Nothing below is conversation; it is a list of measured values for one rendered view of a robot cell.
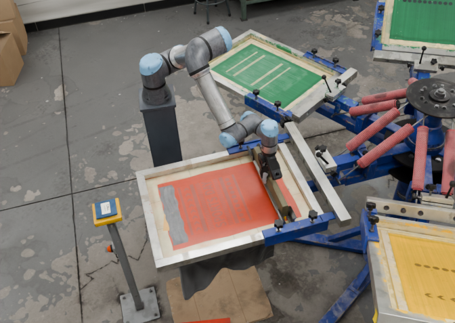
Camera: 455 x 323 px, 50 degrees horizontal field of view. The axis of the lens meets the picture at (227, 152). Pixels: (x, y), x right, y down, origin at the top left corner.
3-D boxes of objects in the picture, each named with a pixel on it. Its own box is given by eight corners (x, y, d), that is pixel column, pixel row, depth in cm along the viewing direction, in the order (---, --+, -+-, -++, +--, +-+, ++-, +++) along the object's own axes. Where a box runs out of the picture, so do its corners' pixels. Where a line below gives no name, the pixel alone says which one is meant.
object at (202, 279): (187, 300, 242) (179, 253, 213) (186, 294, 245) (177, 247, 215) (274, 276, 250) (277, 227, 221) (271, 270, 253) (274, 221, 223)
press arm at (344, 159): (321, 175, 236) (321, 168, 233) (315, 167, 240) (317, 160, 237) (353, 167, 239) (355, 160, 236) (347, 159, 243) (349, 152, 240)
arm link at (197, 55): (180, 44, 196) (234, 149, 206) (201, 34, 201) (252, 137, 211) (169, 51, 207) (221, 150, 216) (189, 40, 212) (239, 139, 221)
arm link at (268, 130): (268, 114, 214) (282, 123, 209) (268, 133, 221) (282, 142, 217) (255, 122, 210) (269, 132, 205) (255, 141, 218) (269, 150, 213)
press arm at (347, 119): (241, 75, 319) (241, 68, 315) (247, 71, 322) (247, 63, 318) (414, 164, 256) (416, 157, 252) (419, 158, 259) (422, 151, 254)
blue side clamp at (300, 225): (265, 247, 214) (265, 238, 209) (261, 238, 218) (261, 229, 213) (327, 229, 220) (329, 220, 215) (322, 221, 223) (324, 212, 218)
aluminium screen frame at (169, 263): (157, 273, 206) (156, 267, 203) (136, 177, 246) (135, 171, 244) (327, 226, 220) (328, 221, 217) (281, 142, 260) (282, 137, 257)
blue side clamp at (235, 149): (229, 162, 253) (229, 152, 248) (227, 155, 256) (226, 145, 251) (283, 149, 258) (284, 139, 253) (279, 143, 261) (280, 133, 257)
